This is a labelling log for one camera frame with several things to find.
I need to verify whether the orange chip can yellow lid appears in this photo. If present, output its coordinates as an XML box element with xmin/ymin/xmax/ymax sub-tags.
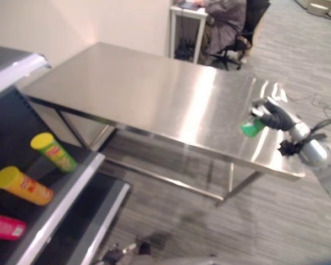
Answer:
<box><xmin>0</xmin><ymin>166</ymin><xmax>55</xmax><ymax>206</ymax></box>

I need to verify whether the black office chair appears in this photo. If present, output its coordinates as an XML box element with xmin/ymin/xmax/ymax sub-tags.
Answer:
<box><xmin>211</xmin><ymin>0</ymin><xmax>272</xmax><ymax>71</ymax></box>

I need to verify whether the white desk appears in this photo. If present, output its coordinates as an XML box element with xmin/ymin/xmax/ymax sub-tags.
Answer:
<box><xmin>169</xmin><ymin>3</ymin><xmax>208</xmax><ymax>64</ymax></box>

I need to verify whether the person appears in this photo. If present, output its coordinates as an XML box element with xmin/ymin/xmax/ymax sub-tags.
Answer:
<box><xmin>192</xmin><ymin>0</ymin><xmax>251</xmax><ymax>65</ymax></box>

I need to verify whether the green chip can yellow lid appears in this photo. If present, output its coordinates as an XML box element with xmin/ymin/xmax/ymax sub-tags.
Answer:
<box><xmin>30</xmin><ymin>132</ymin><xmax>78</xmax><ymax>174</ymax></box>

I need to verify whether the laptop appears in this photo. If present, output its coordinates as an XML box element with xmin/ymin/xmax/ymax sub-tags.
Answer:
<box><xmin>179</xmin><ymin>2</ymin><xmax>201</xmax><ymax>11</ymax></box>

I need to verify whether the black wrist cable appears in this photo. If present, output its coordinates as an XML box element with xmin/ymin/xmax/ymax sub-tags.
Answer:
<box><xmin>308</xmin><ymin>119</ymin><xmax>331</xmax><ymax>144</ymax></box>

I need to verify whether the black cable on floor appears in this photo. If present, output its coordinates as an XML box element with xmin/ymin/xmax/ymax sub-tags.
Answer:
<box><xmin>288</xmin><ymin>92</ymin><xmax>331</xmax><ymax>118</ymax></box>

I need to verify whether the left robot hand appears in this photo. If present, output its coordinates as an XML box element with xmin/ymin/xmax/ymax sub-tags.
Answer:
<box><xmin>98</xmin><ymin>240</ymin><xmax>152</xmax><ymax>265</ymax></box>

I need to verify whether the grey shop shelf unit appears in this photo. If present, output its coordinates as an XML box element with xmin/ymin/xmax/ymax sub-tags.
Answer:
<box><xmin>0</xmin><ymin>44</ymin><xmax>131</xmax><ymax>265</ymax></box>

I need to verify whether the stainless steel table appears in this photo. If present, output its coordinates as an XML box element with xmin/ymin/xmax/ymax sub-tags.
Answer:
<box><xmin>22</xmin><ymin>41</ymin><xmax>307</xmax><ymax>208</ymax></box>

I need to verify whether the pink chip can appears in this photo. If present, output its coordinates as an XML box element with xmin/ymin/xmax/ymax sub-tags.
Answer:
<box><xmin>0</xmin><ymin>211</ymin><xmax>27</xmax><ymax>241</ymax></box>

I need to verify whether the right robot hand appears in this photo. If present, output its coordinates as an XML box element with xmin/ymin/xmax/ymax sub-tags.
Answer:
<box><xmin>250</xmin><ymin>96</ymin><xmax>302</xmax><ymax>131</ymax></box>

